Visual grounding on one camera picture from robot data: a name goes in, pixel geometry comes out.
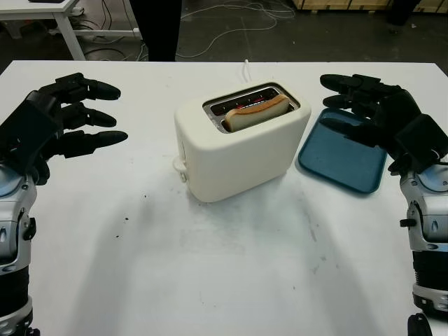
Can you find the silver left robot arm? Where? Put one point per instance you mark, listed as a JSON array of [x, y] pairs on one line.
[[14, 213]]

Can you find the cream white toaster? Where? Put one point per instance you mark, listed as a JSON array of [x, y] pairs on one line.
[[241, 161]]

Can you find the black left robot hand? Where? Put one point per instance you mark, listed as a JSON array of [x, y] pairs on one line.
[[89, 113]]

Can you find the person in cream sweater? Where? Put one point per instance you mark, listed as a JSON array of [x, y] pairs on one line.
[[157, 31]]

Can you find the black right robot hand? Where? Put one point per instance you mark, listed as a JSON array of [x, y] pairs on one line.
[[397, 106]]

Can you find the toast slice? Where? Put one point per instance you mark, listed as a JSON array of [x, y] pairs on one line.
[[255, 113]]

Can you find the bystander in dark trousers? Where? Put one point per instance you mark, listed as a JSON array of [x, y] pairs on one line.
[[399, 14]]

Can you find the teal plastic tray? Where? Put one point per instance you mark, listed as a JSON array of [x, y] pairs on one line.
[[339, 164]]

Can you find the white desk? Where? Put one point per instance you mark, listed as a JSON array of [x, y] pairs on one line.
[[35, 8]]

